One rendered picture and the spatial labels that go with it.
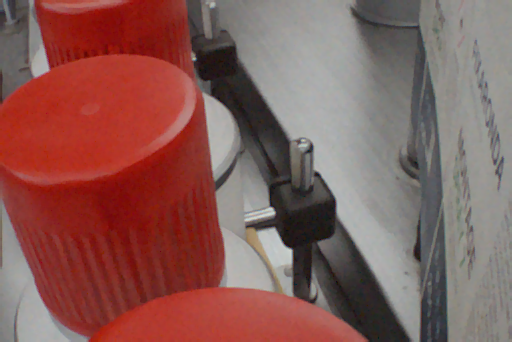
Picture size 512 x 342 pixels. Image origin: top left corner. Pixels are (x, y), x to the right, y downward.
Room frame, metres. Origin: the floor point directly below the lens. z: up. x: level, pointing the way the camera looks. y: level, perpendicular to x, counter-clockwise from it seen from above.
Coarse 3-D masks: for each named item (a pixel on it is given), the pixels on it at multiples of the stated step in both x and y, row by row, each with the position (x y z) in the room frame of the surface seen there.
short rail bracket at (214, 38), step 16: (208, 0) 0.41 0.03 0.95; (208, 16) 0.40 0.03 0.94; (208, 32) 0.40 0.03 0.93; (224, 32) 0.42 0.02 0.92; (192, 48) 0.41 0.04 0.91; (208, 48) 0.39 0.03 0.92; (224, 48) 0.40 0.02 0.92; (208, 64) 0.39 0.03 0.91; (224, 64) 0.40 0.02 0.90; (208, 80) 0.39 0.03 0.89; (224, 96) 0.41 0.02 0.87
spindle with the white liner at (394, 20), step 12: (360, 0) 0.52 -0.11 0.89; (372, 0) 0.51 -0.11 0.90; (384, 0) 0.50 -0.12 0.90; (396, 0) 0.49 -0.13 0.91; (408, 0) 0.49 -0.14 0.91; (360, 12) 0.51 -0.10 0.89; (372, 12) 0.50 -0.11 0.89; (384, 12) 0.50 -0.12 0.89; (396, 12) 0.49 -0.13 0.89; (408, 12) 0.49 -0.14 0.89; (384, 24) 0.50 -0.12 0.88; (396, 24) 0.49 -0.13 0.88; (408, 24) 0.49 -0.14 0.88
